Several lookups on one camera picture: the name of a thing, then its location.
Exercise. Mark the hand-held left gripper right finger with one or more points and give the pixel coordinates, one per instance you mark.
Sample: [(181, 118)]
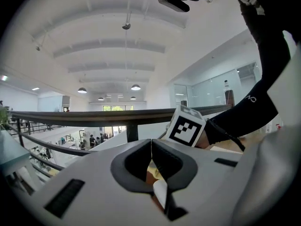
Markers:
[(223, 192)]

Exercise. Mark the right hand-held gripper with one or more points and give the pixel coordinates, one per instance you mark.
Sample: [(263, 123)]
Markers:
[(185, 128)]

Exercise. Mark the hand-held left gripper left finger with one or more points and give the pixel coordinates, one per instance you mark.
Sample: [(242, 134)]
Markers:
[(98, 192)]

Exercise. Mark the person's right forearm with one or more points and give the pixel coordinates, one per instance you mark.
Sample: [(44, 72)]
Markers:
[(235, 123)]

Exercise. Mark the light blue desk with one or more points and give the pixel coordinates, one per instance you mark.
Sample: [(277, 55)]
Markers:
[(11, 149)]

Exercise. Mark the silver ceiling spotlight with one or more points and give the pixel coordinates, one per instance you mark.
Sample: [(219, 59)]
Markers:
[(126, 26)]

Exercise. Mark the green potted plant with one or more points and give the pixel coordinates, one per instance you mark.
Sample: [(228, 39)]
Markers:
[(4, 115)]

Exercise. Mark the head-worn camera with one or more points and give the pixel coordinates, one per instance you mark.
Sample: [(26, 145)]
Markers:
[(174, 2)]

